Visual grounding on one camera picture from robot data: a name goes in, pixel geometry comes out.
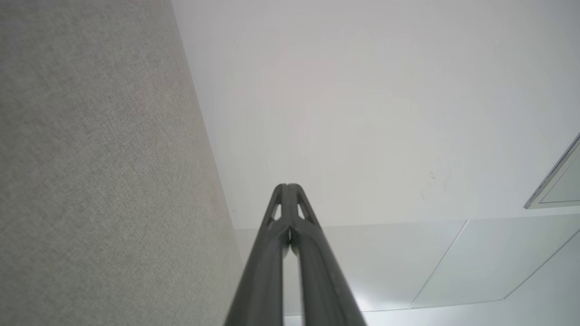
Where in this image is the grey metal window frame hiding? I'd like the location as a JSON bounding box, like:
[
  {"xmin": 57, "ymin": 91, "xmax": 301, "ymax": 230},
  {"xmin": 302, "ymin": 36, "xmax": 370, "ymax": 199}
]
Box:
[{"xmin": 524, "ymin": 132, "xmax": 580, "ymax": 210}]

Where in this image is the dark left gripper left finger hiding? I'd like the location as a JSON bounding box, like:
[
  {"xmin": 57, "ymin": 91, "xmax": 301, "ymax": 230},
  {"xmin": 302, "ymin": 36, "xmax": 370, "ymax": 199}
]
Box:
[{"xmin": 224, "ymin": 183, "xmax": 290, "ymax": 326}]

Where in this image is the grey fabric sofa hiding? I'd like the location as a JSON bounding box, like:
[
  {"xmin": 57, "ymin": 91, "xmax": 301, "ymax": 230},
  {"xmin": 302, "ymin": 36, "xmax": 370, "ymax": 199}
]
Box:
[{"xmin": 0, "ymin": 0, "xmax": 246, "ymax": 326}]

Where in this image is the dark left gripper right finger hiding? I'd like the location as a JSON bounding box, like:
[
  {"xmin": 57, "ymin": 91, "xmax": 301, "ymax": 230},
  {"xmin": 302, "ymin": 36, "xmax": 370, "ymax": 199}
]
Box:
[{"xmin": 288, "ymin": 183, "xmax": 367, "ymax": 326}]

